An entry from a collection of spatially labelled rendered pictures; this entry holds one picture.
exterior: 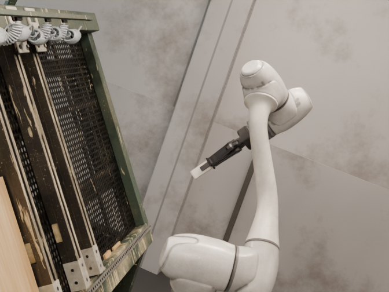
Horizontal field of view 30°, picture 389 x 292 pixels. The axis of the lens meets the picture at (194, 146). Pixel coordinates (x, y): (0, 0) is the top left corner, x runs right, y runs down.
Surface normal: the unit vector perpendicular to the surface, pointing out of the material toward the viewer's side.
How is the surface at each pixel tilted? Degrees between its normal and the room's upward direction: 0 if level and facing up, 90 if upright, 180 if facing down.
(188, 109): 90
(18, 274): 54
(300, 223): 90
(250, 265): 50
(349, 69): 90
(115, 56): 90
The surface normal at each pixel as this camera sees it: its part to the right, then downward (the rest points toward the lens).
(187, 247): -0.04, -0.60
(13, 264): 0.94, -0.25
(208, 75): -0.26, 0.11
